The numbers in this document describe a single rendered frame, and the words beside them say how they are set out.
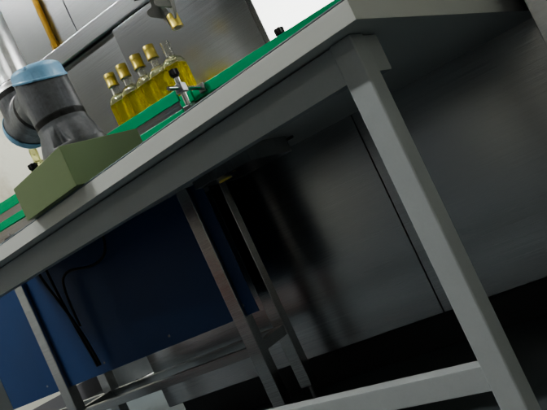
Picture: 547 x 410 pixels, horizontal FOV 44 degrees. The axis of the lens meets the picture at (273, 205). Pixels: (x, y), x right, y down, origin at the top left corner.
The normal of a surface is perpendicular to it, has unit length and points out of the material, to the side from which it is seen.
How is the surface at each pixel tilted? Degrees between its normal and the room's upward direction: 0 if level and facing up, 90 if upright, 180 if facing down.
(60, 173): 90
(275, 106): 90
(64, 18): 90
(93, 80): 90
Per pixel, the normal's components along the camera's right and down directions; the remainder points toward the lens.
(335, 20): -0.59, 0.24
